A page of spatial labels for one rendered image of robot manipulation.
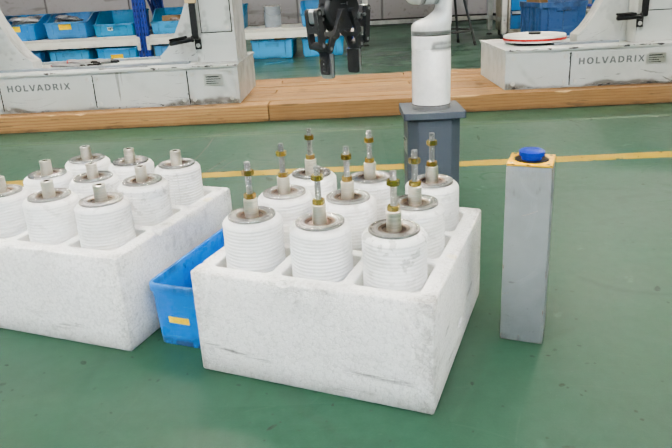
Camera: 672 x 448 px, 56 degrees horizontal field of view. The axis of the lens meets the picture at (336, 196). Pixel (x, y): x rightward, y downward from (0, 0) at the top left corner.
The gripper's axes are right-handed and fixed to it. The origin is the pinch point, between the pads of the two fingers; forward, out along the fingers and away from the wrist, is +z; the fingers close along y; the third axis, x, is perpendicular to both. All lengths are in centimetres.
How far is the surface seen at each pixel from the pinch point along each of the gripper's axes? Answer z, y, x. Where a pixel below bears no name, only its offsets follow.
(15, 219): 26, 31, -55
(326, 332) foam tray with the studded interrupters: 36.0, 17.9, 8.6
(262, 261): 27.9, 17.2, -4.2
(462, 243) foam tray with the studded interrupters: 29.1, -7.2, 17.8
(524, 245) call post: 29.2, -11.8, 26.5
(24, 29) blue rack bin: 11, -199, -500
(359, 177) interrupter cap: 21.7, -9.9, -4.7
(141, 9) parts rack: 0, -261, -415
